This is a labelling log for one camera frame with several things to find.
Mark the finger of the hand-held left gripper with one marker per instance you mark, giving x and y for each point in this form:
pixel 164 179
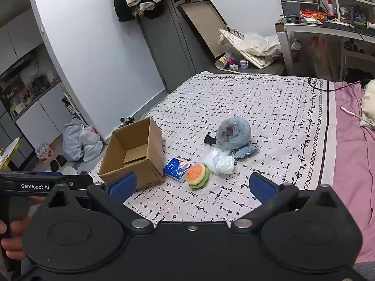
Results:
pixel 17 183

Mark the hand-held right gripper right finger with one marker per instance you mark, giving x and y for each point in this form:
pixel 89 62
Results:
pixel 262 188

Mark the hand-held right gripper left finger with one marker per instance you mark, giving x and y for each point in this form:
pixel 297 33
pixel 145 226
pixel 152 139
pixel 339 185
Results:
pixel 123 186

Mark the brown cardboard box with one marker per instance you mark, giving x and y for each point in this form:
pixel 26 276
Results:
pixel 137 140

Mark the white plastic bag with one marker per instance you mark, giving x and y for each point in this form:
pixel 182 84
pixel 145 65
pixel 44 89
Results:
pixel 221 162

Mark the blue tissue pack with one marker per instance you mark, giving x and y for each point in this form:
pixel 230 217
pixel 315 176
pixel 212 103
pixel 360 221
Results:
pixel 175 169

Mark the blue grey fluffy plush toy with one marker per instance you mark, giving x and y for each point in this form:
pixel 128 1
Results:
pixel 234 133

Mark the hamburger plush toy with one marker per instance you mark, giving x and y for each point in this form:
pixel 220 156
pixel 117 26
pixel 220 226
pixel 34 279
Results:
pixel 197 175

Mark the person's left hand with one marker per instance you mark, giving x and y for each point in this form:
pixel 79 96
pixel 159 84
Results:
pixel 14 247

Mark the round yellow edged table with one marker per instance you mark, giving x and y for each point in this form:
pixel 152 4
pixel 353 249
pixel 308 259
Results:
pixel 8 152

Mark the pack of water bottles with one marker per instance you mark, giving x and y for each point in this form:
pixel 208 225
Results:
pixel 44 153

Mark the black slippers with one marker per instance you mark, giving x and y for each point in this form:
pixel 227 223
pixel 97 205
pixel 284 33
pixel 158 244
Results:
pixel 58 162

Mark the white tied garbage bag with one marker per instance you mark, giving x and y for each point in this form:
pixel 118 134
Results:
pixel 91 143

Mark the black white sneaker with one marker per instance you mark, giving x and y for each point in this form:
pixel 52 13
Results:
pixel 128 120

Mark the grey blue garbage bag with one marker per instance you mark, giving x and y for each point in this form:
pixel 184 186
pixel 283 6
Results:
pixel 71 140

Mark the black cloth piece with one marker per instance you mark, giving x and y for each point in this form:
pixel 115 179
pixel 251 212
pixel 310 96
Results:
pixel 209 138

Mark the white black patterned bed cover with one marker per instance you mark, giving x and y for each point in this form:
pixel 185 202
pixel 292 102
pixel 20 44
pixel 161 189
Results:
pixel 263 108

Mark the pink bedsheet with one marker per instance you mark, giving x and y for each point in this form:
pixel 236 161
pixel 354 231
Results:
pixel 351 152

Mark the yellow pen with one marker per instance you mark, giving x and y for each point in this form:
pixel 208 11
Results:
pixel 231 71

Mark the small white box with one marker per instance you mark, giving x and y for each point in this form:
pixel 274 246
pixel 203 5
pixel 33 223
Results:
pixel 233 66

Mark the small lilac box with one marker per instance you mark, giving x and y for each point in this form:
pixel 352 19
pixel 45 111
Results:
pixel 244 63

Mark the patterned tote bag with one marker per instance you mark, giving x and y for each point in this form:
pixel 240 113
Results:
pixel 257 60

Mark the white paper cup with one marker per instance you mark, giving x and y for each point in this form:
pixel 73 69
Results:
pixel 222 62

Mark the cream pillow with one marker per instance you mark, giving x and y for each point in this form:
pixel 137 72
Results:
pixel 369 105

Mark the crumpled white shopping bag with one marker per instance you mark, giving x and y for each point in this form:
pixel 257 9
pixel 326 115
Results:
pixel 260 44

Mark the grey door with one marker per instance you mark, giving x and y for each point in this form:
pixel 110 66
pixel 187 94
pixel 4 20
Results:
pixel 172 49

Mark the white desk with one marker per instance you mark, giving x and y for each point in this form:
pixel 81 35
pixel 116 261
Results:
pixel 322 27

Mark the black framed board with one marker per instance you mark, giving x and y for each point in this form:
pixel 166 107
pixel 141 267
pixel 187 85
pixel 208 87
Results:
pixel 202 26

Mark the red snack packet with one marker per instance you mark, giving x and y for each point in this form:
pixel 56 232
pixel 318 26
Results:
pixel 313 15

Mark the white bottle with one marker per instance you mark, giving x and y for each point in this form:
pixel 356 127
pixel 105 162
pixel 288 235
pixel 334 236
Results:
pixel 330 8

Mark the white monitor riser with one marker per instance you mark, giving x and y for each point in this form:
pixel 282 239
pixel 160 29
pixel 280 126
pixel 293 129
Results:
pixel 351 1

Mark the grey white wall cabinet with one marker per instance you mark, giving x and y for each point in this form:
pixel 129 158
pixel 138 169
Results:
pixel 32 64

